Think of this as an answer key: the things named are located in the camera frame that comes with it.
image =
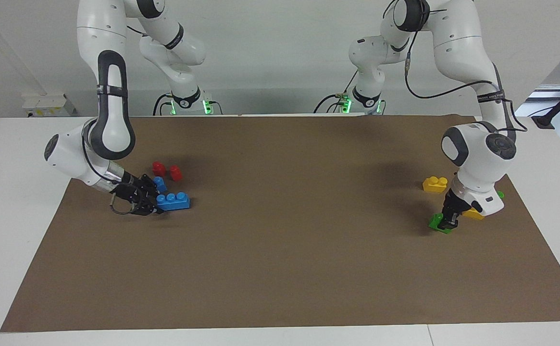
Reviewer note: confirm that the brown paper table mat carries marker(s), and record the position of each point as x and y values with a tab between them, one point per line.
280	269

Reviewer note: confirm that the red one-stud toy block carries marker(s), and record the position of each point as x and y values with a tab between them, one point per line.
158	168
176	172

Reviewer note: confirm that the white wall socket box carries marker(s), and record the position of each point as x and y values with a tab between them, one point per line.
49	105

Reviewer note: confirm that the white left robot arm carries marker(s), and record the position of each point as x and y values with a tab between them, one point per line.
472	163

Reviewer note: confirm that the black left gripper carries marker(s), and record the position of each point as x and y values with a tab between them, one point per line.
455	204

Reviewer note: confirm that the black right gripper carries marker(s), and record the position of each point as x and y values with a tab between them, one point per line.
128	192

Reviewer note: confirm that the blue three-stud toy block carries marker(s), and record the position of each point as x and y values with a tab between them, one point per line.
160	183
174	202

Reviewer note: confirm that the yellow two-stud toy block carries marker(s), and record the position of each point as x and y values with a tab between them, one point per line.
474	214
435	184

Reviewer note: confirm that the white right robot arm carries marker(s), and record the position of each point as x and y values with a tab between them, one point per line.
111	125

